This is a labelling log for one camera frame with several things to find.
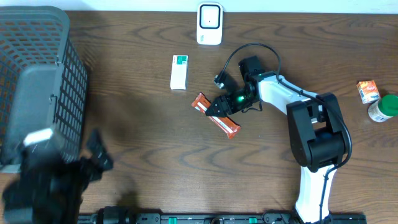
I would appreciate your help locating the orange snack packet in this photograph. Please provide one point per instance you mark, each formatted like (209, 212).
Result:
(201, 103)

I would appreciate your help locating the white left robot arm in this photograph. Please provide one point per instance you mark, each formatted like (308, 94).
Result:
(53, 194)

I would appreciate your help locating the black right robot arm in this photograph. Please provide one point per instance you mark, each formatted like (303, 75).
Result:
(319, 139)

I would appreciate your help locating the grey plastic basket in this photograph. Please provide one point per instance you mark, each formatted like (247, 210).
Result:
(43, 83)

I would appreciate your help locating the orange Kleenex tissue pack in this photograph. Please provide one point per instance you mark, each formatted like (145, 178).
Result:
(368, 91)

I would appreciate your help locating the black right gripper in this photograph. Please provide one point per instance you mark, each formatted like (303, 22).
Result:
(223, 111)

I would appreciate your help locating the green lid jar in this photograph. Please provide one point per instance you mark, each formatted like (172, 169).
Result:
(383, 109)

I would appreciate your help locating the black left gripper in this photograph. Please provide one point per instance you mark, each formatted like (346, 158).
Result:
(95, 159)

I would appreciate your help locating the white barcode scanner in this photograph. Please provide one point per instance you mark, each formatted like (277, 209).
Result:
(209, 23)

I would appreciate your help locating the white Panadol medicine box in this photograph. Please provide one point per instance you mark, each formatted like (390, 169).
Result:
(178, 78)

